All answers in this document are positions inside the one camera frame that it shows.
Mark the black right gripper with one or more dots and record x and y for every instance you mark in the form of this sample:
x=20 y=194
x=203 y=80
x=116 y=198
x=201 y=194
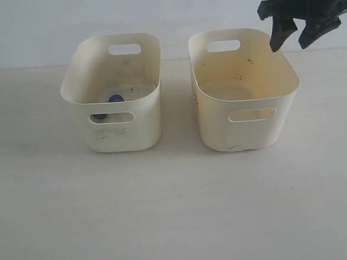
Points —
x=283 y=12

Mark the cream plastic bin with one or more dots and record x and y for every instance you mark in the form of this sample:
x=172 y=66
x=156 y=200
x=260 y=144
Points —
x=126 y=64
x=242 y=89

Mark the blue-capped tube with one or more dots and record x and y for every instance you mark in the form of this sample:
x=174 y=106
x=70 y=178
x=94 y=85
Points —
x=116 y=98
x=100 y=116

